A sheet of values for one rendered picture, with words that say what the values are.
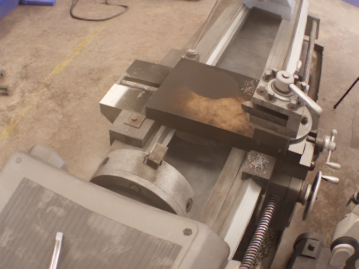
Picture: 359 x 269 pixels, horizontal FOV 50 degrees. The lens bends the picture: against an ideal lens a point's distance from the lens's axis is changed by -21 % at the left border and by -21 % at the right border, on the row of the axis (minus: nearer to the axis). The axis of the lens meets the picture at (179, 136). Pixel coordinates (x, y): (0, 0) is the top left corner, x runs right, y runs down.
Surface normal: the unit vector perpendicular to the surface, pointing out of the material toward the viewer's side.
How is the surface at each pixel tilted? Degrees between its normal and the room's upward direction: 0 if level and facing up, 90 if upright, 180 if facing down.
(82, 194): 0
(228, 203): 0
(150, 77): 0
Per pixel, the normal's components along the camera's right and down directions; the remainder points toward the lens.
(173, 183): 0.62, -0.37
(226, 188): 0.04, -0.71
